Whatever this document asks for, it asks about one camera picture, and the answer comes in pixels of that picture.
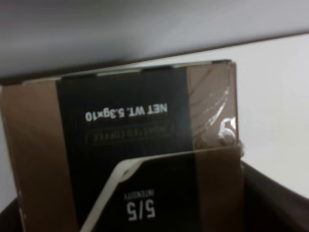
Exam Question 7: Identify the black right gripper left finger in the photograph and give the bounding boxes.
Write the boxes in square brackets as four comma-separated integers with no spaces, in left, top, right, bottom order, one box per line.
[0,198,23,232]

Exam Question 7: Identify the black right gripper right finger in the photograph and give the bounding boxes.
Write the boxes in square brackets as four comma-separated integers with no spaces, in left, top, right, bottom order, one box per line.
[242,162,309,232]

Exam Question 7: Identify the brown black coffee capsule box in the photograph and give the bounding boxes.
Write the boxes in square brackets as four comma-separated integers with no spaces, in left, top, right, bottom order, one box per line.
[0,60,244,232]

